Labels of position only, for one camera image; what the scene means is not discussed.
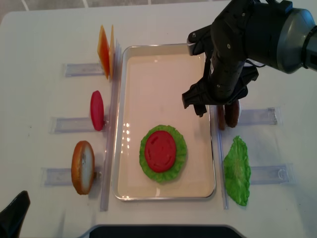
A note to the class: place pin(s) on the red tomato slice on stack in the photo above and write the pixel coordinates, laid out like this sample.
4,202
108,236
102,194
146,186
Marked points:
160,151

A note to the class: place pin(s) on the standing red tomato slice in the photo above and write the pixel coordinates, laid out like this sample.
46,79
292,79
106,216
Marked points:
97,111

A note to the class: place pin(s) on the standing bun slice left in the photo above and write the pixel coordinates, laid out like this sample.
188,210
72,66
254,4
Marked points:
83,167

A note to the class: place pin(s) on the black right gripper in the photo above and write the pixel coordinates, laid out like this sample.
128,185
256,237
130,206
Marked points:
245,29

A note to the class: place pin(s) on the white rectangular tray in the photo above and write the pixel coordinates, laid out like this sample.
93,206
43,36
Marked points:
163,124

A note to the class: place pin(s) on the orange cheese slice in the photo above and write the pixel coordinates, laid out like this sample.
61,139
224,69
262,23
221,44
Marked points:
103,51

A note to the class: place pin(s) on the right long clear rail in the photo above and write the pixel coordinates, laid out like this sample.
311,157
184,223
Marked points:
218,154

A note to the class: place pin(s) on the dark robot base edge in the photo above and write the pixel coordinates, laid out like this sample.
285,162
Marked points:
160,231

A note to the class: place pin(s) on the clear holder for patties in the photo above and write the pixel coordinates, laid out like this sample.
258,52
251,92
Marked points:
268,116

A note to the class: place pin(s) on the green lettuce leaf on stack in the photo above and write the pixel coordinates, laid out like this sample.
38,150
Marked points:
181,154

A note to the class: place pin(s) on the clear holder for cheese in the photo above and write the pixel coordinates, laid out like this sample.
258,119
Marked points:
82,69

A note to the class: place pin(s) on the clear holder for lettuce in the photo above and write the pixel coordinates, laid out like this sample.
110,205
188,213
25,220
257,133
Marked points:
276,174

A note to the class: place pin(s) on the long clear rail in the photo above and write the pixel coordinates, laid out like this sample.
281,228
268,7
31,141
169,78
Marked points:
218,154
111,128

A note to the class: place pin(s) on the left long clear rail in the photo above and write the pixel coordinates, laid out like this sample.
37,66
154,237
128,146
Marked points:
111,128

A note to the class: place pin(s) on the brown meat patty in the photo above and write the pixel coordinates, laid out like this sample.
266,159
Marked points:
232,113
221,117

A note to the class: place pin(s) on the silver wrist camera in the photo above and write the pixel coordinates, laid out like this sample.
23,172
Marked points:
191,43

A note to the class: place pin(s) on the clear holder for left bun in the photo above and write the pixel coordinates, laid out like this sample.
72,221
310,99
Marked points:
56,177

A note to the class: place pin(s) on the standing green lettuce leaf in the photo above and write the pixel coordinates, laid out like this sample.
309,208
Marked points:
237,172

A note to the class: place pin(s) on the clear holder for tomato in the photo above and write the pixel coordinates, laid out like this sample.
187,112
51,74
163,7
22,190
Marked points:
70,125

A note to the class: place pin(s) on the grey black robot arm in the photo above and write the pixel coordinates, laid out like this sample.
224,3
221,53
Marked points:
296,40

